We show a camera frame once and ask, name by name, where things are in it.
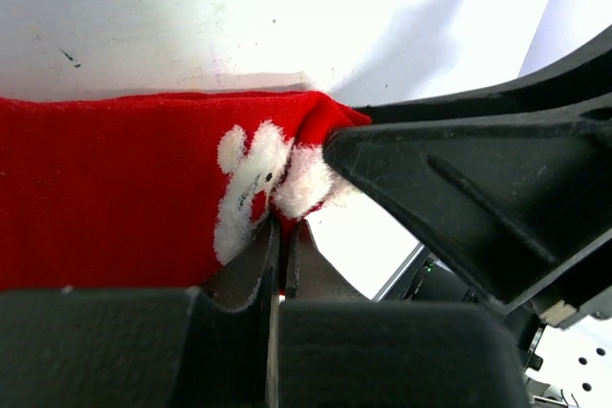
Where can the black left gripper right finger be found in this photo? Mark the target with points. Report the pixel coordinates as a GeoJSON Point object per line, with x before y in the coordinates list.
{"type": "Point", "coordinates": [351, 352]}

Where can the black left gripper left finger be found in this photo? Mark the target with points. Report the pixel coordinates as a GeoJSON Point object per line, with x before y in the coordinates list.
{"type": "Point", "coordinates": [206, 346]}

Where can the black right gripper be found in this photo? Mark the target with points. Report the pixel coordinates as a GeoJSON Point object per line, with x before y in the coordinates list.
{"type": "Point", "coordinates": [510, 185]}

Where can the red santa sock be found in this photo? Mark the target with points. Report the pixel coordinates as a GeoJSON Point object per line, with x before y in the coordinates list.
{"type": "Point", "coordinates": [155, 190]}

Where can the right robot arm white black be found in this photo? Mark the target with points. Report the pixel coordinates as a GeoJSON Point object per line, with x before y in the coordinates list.
{"type": "Point", "coordinates": [510, 186]}

